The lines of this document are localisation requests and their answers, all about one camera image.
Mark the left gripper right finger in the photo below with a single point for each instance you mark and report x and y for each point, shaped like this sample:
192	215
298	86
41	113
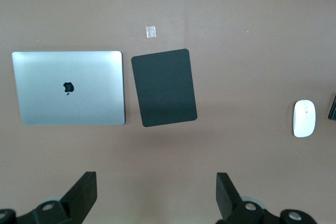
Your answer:
233	205

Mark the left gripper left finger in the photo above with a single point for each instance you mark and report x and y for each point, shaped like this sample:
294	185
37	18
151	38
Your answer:
76	203

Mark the white computer mouse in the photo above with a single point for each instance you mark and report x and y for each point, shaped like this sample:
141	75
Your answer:
304	121

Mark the black phone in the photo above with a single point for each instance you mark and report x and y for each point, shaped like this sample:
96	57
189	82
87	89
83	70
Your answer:
333	108

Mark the black mouse pad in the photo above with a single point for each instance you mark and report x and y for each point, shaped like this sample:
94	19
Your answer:
164	87

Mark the grey closed laptop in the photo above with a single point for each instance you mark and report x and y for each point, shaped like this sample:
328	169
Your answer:
78	103

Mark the clear tape patch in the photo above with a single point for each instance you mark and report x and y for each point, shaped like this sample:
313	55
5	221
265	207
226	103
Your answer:
150	32

